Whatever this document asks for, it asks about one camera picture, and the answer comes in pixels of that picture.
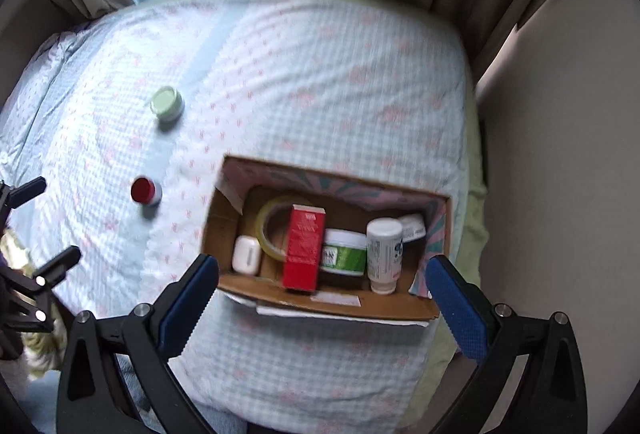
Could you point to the light green lidded jar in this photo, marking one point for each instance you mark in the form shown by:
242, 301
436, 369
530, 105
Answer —
167, 107

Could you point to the green label cream jar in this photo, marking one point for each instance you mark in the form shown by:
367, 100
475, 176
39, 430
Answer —
342, 255

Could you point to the white pill bottle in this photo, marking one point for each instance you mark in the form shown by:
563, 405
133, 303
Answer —
382, 254

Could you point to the person's yellow floral clothing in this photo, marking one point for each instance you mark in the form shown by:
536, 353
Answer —
45, 349

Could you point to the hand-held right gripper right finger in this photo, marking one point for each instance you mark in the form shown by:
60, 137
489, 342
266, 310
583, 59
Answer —
457, 309

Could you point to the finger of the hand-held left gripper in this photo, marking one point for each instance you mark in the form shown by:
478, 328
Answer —
25, 194
57, 264

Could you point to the cardboard box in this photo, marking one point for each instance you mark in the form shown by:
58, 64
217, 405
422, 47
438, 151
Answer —
280, 296

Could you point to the black label small jar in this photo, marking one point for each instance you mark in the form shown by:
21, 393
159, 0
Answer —
414, 229

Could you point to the crumpled light blue blanket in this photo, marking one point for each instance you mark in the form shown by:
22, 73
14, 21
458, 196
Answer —
55, 47

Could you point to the red carton box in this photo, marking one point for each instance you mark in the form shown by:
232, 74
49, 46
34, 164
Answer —
302, 249

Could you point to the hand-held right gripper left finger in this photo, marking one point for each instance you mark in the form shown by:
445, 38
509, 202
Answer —
184, 314

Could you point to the red lid small jar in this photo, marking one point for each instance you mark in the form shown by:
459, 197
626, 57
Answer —
143, 190

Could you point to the yellow clear tape roll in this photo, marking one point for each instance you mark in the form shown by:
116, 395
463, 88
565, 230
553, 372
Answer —
265, 214

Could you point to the white earbud case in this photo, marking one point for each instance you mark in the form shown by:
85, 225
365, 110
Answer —
245, 254

